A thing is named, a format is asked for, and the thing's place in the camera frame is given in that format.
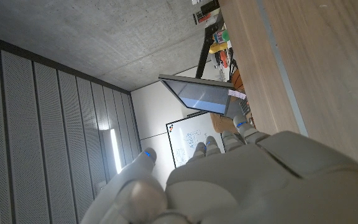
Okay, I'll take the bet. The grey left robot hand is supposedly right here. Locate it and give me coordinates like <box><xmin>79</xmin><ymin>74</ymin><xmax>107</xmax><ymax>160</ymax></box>
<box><xmin>80</xmin><ymin>114</ymin><xmax>358</xmax><ymax>224</ymax></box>

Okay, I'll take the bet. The white whiteboard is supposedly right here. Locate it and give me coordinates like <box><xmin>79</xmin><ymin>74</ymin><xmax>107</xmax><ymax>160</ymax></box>
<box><xmin>165</xmin><ymin>111</ymin><xmax>226</xmax><ymax>169</ymax></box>

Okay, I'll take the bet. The black keyboard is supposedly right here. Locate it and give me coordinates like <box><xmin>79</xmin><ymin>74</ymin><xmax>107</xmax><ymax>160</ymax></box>
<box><xmin>239</xmin><ymin>99</ymin><xmax>251</xmax><ymax>116</ymax></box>

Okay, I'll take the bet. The black computer monitor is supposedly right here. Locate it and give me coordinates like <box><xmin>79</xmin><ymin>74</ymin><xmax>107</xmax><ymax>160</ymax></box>
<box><xmin>158</xmin><ymin>73</ymin><xmax>234</xmax><ymax>116</ymax></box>

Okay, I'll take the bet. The orange basketball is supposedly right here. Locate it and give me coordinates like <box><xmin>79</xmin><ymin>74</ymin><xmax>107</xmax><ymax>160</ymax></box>
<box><xmin>231</xmin><ymin>70</ymin><xmax>245</xmax><ymax>91</ymax></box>

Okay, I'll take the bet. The long ceiling light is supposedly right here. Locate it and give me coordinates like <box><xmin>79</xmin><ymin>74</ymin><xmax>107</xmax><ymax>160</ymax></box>
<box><xmin>109</xmin><ymin>128</ymin><xmax>122</xmax><ymax>174</ymax></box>

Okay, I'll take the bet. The black labelled box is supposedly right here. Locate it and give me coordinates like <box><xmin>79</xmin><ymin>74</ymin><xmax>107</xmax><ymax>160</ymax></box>
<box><xmin>193</xmin><ymin>1</ymin><xmax>220</xmax><ymax>24</ymax></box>

